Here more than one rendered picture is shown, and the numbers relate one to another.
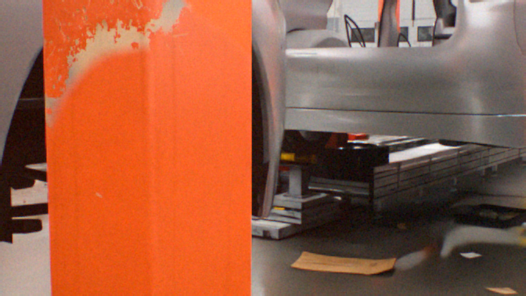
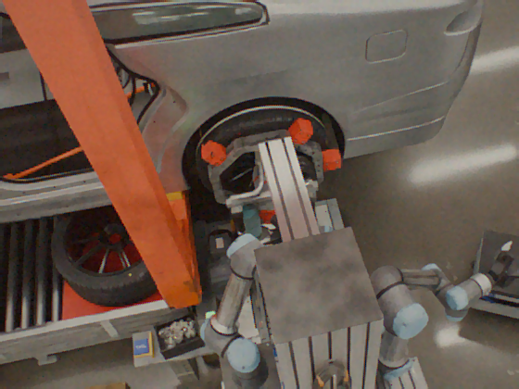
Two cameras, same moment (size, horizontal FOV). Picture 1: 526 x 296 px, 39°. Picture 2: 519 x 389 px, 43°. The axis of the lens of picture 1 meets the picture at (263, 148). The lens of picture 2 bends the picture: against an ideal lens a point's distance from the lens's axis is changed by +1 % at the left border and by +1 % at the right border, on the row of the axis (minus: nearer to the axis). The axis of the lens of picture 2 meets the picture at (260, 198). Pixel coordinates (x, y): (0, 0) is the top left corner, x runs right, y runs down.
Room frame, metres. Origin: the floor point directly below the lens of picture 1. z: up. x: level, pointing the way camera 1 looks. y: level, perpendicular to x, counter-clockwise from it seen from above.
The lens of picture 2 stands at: (6.31, 1.34, 3.41)
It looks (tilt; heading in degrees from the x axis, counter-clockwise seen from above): 56 degrees down; 234
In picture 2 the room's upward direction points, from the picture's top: 11 degrees counter-clockwise
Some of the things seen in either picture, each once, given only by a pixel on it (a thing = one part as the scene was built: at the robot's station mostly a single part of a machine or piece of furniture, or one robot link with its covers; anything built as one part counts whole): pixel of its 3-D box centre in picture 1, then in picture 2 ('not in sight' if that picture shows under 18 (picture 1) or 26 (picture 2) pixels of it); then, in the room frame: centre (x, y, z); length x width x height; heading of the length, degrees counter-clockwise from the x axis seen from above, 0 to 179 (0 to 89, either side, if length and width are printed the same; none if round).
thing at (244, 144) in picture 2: not in sight; (266, 173); (5.18, -0.11, 0.85); 0.54 x 0.07 x 0.54; 144
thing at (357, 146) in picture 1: (347, 159); (118, 243); (5.84, -0.66, 0.39); 0.66 x 0.66 x 0.24
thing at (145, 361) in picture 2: not in sight; (178, 342); (5.99, 0.03, 0.44); 0.43 x 0.17 x 0.03; 144
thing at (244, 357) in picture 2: not in sight; (243, 357); (5.92, 0.51, 0.98); 0.13 x 0.12 x 0.14; 91
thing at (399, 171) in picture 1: (437, 164); not in sight; (6.35, -1.51, 0.28); 2.47 x 0.06 x 0.22; 144
